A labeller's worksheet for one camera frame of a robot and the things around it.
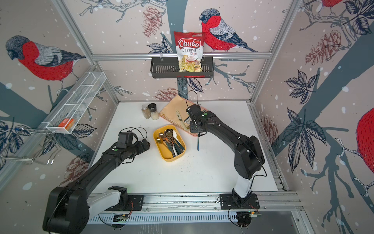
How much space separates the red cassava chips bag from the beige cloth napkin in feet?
1.21

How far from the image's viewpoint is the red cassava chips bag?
83 centimetres

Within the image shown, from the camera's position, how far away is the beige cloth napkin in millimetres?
1089
